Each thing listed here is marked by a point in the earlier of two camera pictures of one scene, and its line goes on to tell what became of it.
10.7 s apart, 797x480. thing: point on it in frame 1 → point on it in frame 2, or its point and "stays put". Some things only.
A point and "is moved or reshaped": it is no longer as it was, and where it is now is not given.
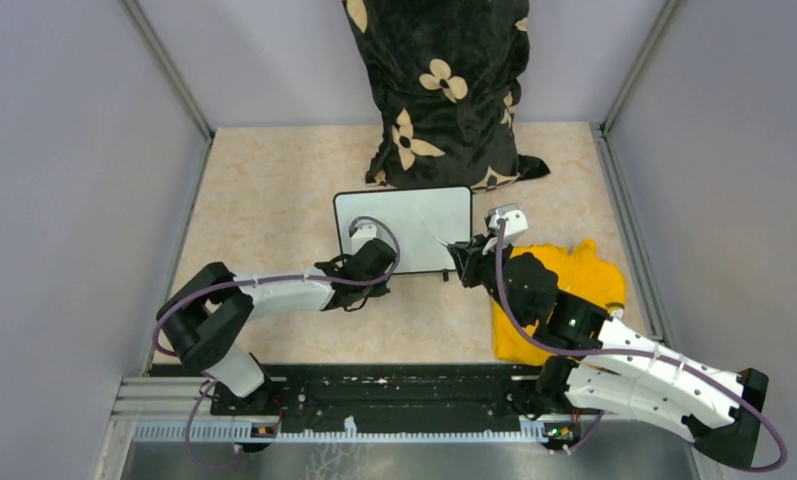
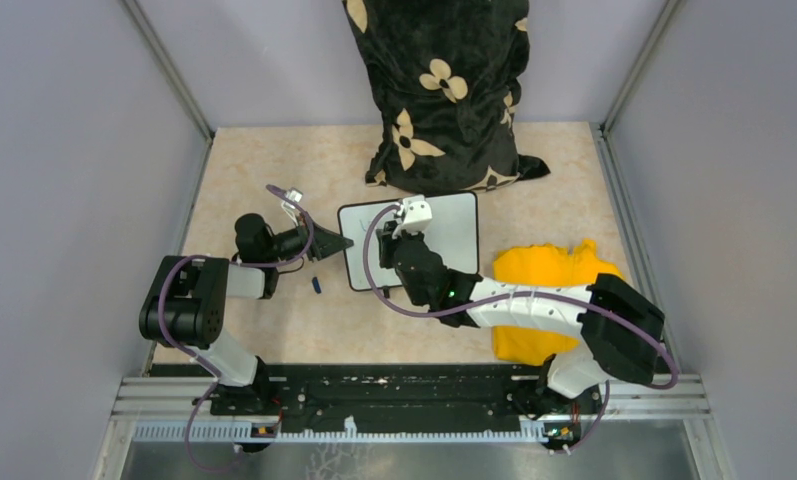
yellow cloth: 582,272 stays put
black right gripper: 469,265 → 389,242
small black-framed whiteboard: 417,215 is moved or reshaped
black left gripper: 380,288 → 325,243
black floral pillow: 447,79 stays put
